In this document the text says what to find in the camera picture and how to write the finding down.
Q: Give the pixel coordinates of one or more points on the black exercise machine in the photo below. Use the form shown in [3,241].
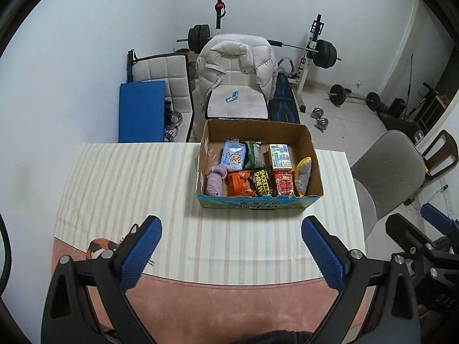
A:
[430,104]

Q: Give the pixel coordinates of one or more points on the cardboard box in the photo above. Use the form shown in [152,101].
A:
[251,130]

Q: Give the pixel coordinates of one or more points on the black wipes packet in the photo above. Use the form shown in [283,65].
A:
[262,182]

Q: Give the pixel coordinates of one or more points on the white padded chair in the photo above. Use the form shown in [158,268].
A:
[244,104]
[161,71]

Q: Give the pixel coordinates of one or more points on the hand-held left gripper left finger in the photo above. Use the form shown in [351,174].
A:
[141,254]

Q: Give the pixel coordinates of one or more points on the grey office chair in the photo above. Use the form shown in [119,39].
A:
[391,161]

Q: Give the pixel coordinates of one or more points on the blue foam mat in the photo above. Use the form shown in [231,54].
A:
[141,114]

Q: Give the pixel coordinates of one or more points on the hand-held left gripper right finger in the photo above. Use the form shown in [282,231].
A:
[324,258]

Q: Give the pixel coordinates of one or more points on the brown wooden chair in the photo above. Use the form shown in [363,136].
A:
[444,157]

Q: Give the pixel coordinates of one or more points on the white barbell rack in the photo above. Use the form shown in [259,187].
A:
[308,68]

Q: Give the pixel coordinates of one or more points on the green snack packet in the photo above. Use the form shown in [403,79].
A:
[254,152]

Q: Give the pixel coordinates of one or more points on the pink snack packet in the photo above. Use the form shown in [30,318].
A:
[215,182]

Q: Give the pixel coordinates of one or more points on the orange snack packet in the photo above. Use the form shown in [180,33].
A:
[236,184]

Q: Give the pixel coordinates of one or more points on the blue tissue pack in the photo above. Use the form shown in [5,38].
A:
[233,156]

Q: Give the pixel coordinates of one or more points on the small blue wrapper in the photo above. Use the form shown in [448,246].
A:
[232,96]

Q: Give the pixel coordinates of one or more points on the dark blue weight bench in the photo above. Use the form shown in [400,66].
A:
[285,104]

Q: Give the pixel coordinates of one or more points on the chrome dumbbell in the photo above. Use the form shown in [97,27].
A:
[317,113]
[321,122]

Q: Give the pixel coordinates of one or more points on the black speaker box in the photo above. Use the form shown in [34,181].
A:
[397,107]

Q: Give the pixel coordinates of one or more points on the barbell with black plates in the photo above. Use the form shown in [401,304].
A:
[326,54]

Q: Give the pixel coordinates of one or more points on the person's dark fleece clothing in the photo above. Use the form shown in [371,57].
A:
[276,337]

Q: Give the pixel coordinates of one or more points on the small black barbell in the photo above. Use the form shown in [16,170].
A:
[337,95]

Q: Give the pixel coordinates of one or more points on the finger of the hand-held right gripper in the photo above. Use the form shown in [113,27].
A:
[405,227]
[435,216]

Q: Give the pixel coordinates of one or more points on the silver glitter pouch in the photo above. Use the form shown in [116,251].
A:
[304,175]

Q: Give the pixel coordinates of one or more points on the brown bag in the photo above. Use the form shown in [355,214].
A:
[192,68]

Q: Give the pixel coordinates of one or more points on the white puffer jacket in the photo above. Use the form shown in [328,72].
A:
[247,61]

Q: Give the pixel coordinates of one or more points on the white and blue packet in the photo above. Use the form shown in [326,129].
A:
[279,157]

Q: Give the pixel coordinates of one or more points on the red snack packet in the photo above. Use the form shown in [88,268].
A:
[283,184]

